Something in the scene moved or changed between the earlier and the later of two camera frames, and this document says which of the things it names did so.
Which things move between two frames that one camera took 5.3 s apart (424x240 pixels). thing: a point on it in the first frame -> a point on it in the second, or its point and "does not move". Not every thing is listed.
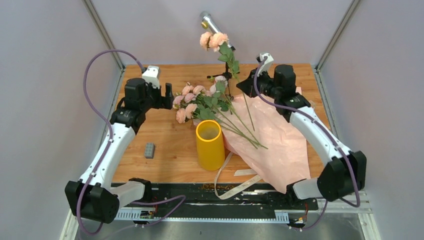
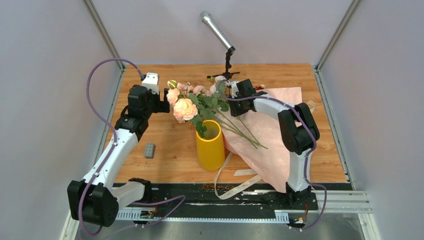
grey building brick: [149, 150] does not move
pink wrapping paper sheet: [260, 134] does not move
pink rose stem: [218, 41] -> [190, 104]
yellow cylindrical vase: [210, 145] does not move
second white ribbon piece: [312, 104] does not move
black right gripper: [247, 86] -> [235, 111]
